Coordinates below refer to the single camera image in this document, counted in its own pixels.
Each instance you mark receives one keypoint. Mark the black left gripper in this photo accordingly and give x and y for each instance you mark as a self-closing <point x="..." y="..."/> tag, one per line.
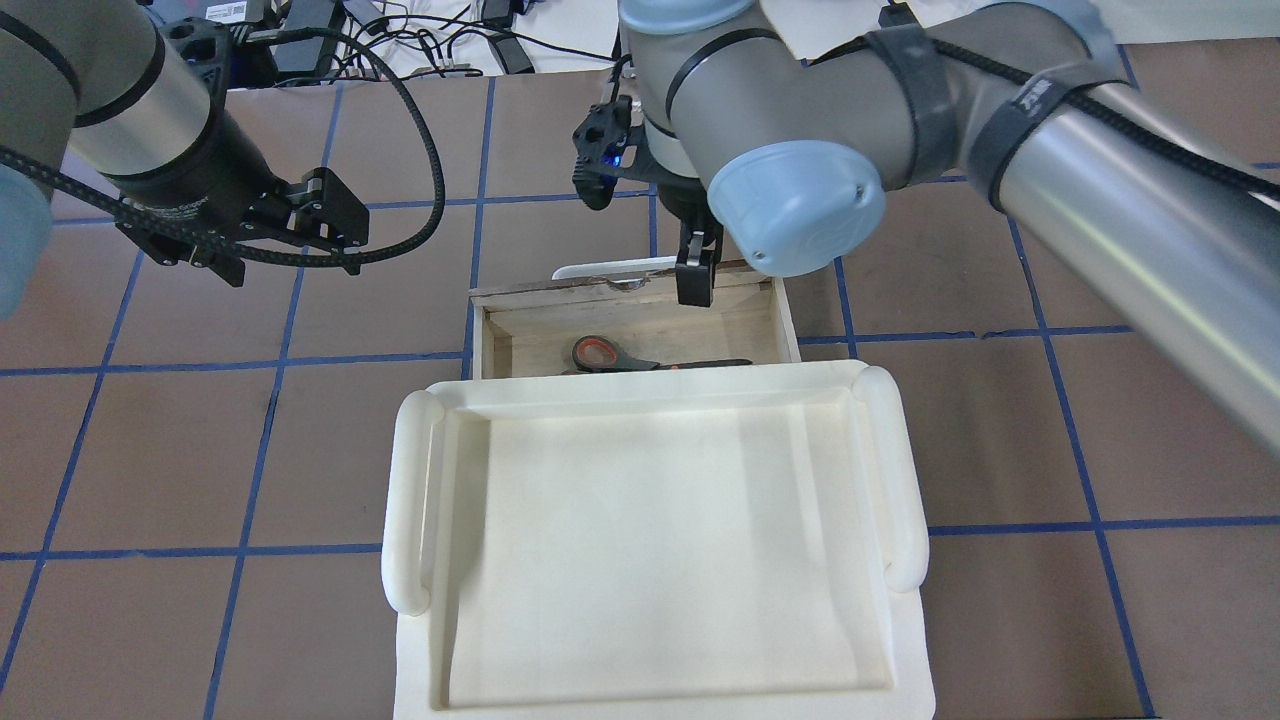
<point x="212" y="172"/>

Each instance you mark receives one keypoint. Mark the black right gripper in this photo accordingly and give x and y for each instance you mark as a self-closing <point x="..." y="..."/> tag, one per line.
<point x="683" y="209"/>

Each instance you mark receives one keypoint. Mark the wooden drawer with white handle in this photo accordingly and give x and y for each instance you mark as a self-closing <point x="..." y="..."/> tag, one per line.
<point x="529" y="329"/>

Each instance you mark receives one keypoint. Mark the grey orange scissors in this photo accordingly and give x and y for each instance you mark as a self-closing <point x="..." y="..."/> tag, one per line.
<point x="594" y="354"/>

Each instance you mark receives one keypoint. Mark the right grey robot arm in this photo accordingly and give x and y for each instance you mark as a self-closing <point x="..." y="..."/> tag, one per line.
<point x="1026" y="99"/>

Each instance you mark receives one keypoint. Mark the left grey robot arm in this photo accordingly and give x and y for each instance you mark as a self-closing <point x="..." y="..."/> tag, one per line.
<point x="145" y="106"/>

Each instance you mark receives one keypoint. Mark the white foam tray box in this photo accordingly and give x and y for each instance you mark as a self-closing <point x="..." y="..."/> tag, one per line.
<point x="737" y="543"/>

